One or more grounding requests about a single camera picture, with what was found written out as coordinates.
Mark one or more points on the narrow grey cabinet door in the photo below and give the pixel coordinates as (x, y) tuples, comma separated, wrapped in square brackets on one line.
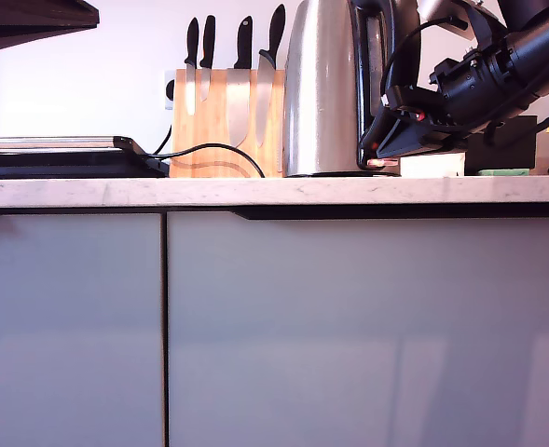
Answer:
[(69, 326)]

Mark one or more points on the black steel contact grill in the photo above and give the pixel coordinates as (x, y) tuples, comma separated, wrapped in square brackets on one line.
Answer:
[(45, 163)]

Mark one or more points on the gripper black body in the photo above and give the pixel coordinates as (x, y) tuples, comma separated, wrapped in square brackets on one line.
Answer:
[(465, 88)]

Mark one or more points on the green sponge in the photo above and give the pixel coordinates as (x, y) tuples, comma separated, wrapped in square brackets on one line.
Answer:
[(502, 172)]

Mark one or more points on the black kettle base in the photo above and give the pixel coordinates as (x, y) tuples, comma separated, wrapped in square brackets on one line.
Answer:
[(339, 175)]

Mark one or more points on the clear kettle switch lever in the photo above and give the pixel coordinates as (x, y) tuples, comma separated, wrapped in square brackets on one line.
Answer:
[(383, 162)]

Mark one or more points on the stainless steel kettle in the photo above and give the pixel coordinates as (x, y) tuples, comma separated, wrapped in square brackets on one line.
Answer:
[(320, 93)]

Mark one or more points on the wooden knife block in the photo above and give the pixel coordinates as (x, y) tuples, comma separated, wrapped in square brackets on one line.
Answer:
[(220, 116)]

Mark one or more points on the wide grey cabinet door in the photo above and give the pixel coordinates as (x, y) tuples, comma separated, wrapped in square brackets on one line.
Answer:
[(372, 326)]

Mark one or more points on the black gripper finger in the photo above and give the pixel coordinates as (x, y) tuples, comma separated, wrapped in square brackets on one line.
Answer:
[(31, 13), (13, 39), (381, 130), (418, 139)]

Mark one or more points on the white wall socket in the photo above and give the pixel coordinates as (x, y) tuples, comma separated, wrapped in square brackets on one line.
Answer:
[(169, 73)]

